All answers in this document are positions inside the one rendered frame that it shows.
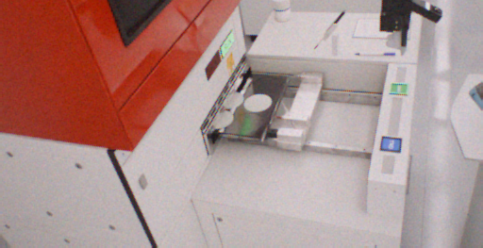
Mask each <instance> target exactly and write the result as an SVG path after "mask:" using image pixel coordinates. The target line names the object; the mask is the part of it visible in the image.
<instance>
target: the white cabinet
mask: <svg viewBox="0 0 483 248"><path fill-rule="evenodd" d="M408 156H409V157H410V163H409V168H407V175H406V183H405V190H406V185H407V178H408V190H407V192H405V195H406V194H408V191H409V184H410V177H411V161H412V154H410V153H409V148H408ZM192 203H193V205H194V208H195V211H196V214H197V216H198V218H199V223H200V224H201V227H202V230H203V233H204V235H205V240H206V242H207V244H208V248H400V241H401V234H402V227H403V225H402V226H401V234H400V238H397V237H390V236H385V235H381V234H374V233H370V232H365V231H362V230H354V229H350V228H346V227H338V226H334V225H331V224H327V223H316V222H312V221H303V220H300V219H296V218H288V217H284V216H280V215H276V214H269V213H264V212H260V211H253V210H249V209H245V208H237V207H230V206H222V205H218V204H214V203H211V202H202V201H199V200H195V199H192Z"/></svg>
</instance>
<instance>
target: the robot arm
mask: <svg viewBox="0 0 483 248"><path fill-rule="evenodd" d="M411 12H415V13H417V14H418V15H421V16H423V17H425V18H427V19H428V20H429V21H433V22H434V23H437V22H438V21H440V20H441V18H442V9H440V8H437V7H435V6H432V5H431V4H429V3H427V2H425V1H424V0H381V10H380V28H379V31H387V33H392V34H389V35H388V36H387V42H386V45H387V46H388V47H390V48H392V49H399V50H400V51H401V56H403V55H404V54H405V53H406V52H407V45H408V31H409V26H410V19H411ZM393 31H394V32H393ZM468 94H469V95H470V97H471V98H472V100H473V101H475V104H476V105H478V107H479V108H480V109H481V110H482V111H483V81H481V83H478V85H475V86H474V87H473V88H472V89H470V90H469V92H468Z"/></svg>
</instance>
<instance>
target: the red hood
mask: <svg viewBox="0 0 483 248"><path fill-rule="evenodd" d="M240 1H241V0H0V132H5V133H9V134H14V135H19V136H29V137H33V138H39V139H49V140H52V141H67V142H71V143H76V144H87V145H90V146H96V147H106V148H109V149H115V150H120V151H129V152H133V151H134V149H135V147H137V145H138V144H139V142H140V141H141V139H142V138H143V135H145V134H146V132H147V130H148V129H150V126H152V124H153V122H154V121H155V120H156V118H157V117H158V116H159V114H160V113H161V111H162V110H163V109H164V108H165V106H166V105H167V104H168V102H169V101H170V99H172V96H173V95H174V94H175V92H176V91H177V89H178V88H179V87H180V84H181V83H183V81H184V79H185V78H186V77H187V75H188V74H189V73H190V71H191V70H192V68H193V66H194V65H196V62H197V61H198V60H199V58H200V57H201V56H202V55H203V53H205V50H207V48H208V46H209V45H210V44H211V41H213V40H214V38H215V36H216V35H217V33H218V32H219V31H220V30H221V28H222V27H223V26H224V24H225V23H226V20H227V19H228V18H229V16H230V15H231V14H232V13H233V11H234V10H235V9H236V7H237V6H238V4H239V3H240Z"/></svg>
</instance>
